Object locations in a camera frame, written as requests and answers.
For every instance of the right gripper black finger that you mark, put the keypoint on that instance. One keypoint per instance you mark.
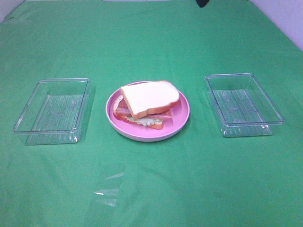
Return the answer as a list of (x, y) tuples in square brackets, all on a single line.
[(202, 3)]

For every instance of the toast bread slice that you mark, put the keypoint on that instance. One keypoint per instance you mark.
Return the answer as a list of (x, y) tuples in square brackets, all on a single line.
[(149, 98)]

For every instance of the white bread slice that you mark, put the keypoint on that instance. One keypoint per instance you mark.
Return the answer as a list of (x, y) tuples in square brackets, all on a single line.
[(115, 105)]

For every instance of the green lettuce leaf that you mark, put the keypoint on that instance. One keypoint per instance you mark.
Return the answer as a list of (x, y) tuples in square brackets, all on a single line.
[(145, 121)]

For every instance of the red bacon strip tray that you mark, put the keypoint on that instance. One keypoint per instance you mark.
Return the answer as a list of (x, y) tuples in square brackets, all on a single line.
[(122, 104)]

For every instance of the pink bacon strip tray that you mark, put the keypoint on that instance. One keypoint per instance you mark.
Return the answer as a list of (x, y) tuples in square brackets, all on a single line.
[(152, 117)]

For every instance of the pink round plate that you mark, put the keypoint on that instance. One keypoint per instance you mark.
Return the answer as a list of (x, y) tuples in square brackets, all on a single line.
[(180, 115)]

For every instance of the clear right plastic tray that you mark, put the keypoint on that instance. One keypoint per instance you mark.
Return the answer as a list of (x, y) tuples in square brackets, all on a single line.
[(241, 106)]

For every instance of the clear plastic tray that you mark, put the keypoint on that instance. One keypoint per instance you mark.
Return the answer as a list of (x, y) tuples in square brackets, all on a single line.
[(241, 106), (57, 112)]

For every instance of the green tablecloth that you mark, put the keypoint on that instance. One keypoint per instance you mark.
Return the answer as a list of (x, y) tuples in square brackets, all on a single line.
[(198, 178)]

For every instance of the clear left plastic tray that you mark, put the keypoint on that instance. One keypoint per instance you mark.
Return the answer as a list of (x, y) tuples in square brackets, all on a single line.
[(57, 112)]

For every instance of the clear tape patch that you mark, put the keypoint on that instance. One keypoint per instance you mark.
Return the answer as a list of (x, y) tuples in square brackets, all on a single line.
[(107, 188)]

